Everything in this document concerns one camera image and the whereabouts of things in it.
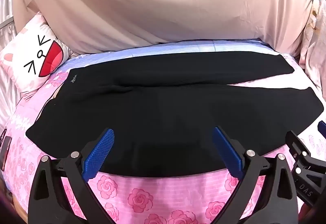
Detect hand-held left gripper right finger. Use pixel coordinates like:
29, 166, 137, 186
211, 126, 299, 224

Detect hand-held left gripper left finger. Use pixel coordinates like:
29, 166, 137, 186
28, 128, 115, 224

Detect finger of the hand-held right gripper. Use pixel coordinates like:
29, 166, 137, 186
285, 131, 326, 176
317, 120, 326, 139

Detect black pants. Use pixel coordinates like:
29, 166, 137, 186
25, 54, 323, 178

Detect pink rose print bedsheet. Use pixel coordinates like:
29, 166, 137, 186
0, 38, 326, 224

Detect pale floral blanket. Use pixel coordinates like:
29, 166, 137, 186
298, 0, 326, 102

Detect dark rectangular object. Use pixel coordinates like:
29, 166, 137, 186
0, 130, 13, 171

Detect cat face pillow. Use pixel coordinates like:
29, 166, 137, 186
0, 11, 74, 93

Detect white satin sheet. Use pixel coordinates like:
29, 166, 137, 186
0, 0, 26, 138

